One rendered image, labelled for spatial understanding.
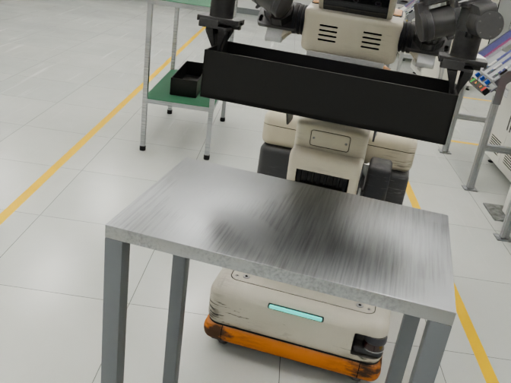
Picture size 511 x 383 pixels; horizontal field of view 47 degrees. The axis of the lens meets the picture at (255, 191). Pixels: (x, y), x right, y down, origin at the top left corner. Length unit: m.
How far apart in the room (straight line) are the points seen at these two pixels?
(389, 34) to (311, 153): 0.41
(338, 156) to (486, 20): 0.68
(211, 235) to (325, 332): 0.89
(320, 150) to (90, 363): 1.04
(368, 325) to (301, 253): 0.83
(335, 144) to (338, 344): 0.67
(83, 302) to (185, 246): 1.26
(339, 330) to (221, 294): 0.41
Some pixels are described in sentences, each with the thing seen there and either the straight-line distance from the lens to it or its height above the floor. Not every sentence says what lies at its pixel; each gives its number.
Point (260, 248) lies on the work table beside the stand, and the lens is 1.19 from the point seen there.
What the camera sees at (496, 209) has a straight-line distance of 3.93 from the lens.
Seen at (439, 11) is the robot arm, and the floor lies 1.26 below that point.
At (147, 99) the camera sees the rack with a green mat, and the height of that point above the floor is 0.34.
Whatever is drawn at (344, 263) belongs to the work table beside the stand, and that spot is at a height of 0.80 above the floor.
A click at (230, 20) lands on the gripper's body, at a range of 1.43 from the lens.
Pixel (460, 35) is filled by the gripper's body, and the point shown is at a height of 1.23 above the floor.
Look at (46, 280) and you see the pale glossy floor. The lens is 2.54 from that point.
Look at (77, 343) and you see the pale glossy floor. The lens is 2.20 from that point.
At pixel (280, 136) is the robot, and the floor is 0.73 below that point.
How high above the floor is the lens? 1.38
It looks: 24 degrees down
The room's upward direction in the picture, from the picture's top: 8 degrees clockwise
